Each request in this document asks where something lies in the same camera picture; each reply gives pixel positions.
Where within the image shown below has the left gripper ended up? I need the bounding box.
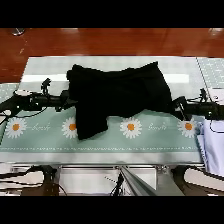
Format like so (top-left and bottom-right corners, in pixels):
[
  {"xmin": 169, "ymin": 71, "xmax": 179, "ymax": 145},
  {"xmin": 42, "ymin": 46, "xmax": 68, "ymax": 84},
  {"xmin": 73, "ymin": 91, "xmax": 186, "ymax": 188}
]
[{"xmin": 55, "ymin": 89, "xmax": 79, "ymax": 113}]

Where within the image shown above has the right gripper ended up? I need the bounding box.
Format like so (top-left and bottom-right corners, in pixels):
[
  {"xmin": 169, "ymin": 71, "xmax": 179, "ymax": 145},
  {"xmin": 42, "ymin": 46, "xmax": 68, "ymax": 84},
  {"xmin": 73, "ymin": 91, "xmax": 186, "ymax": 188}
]
[{"xmin": 171, "ymin": 95, "xmax": 194, "ymax": 122}]

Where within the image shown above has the black T-shirt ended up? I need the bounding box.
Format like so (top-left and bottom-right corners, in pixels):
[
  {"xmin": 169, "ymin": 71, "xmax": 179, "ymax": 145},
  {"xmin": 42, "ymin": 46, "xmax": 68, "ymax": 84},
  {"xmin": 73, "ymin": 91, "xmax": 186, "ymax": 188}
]
[{"xmin": 65, "ymin": 60, "xmax": 175, "ymax": 141}]

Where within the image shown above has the pale lilac garment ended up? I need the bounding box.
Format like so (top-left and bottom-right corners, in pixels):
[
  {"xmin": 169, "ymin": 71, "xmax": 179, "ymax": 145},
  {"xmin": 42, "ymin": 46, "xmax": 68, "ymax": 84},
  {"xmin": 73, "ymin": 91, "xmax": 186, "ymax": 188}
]
[{"xmin": 196, "ymin": 118, "xmax": 224, "ymax": 178}]

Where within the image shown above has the black cable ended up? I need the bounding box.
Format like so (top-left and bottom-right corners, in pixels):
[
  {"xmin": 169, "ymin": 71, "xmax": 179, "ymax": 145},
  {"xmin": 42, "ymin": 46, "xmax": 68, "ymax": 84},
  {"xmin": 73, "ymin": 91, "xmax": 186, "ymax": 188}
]
[
  {"xmin": 0, "ymin": 107, "xmax": 52, "ymax": 127},
  {"xmin": 104, "ymin": 172, "xmax": 126, "ymax": 197},
  {"xmin": 209, "ymin": 119, "xmax": 224, "ymax": 135}
]

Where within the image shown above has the silver frame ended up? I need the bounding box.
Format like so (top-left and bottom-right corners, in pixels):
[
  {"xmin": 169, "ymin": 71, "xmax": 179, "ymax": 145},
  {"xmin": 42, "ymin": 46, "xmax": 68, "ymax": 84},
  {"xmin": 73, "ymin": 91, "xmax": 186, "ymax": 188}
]
[{"xmin": 0, "ymin": 162, "xmax": 224, "ymax": 197}]

